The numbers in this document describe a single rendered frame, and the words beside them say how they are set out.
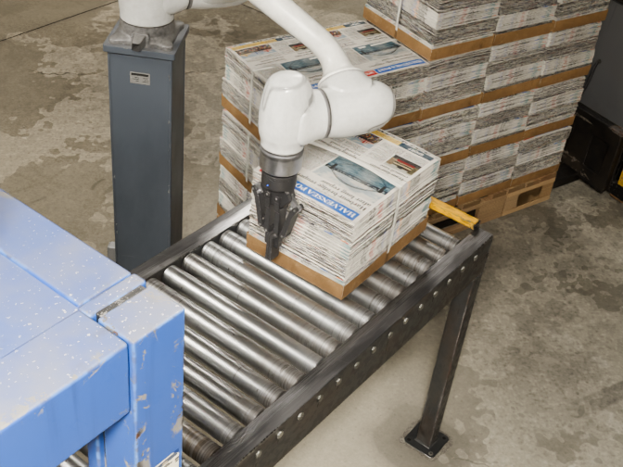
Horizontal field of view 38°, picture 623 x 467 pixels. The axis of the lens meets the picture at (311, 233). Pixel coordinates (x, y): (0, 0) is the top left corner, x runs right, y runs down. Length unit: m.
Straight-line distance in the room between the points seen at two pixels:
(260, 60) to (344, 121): 1.20
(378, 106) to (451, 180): 1.70
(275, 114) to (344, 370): 0.56
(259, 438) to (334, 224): 0.50
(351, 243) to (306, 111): 0.36
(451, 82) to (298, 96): 1.55
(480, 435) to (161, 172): 1.29
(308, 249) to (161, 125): 0.84
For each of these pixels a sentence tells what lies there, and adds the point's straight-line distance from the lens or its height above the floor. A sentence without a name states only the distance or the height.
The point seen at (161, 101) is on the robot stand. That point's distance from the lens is 2.73.
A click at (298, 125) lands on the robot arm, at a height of 1.27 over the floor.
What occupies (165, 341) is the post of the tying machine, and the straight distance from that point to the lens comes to 0.94.
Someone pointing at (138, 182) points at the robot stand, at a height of 0.54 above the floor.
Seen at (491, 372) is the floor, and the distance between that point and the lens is 3.20.
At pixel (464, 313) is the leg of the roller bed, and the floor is 0.56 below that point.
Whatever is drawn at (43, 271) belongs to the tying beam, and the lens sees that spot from 0.99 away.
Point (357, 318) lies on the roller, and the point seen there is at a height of 0.79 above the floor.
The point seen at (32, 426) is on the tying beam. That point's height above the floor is 1.53.
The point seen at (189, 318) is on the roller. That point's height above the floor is 0.79.
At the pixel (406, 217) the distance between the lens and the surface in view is 2.23.
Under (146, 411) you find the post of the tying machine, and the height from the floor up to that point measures 1.44.
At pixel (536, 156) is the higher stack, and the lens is 3.87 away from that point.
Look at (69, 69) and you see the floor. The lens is 4.71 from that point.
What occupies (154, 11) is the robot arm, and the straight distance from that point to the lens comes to 2.63.
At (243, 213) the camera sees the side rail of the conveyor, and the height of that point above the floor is 0.80.
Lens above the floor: 2.18
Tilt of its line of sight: 37 degrees down
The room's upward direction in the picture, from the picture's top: 7 degrees clockwise
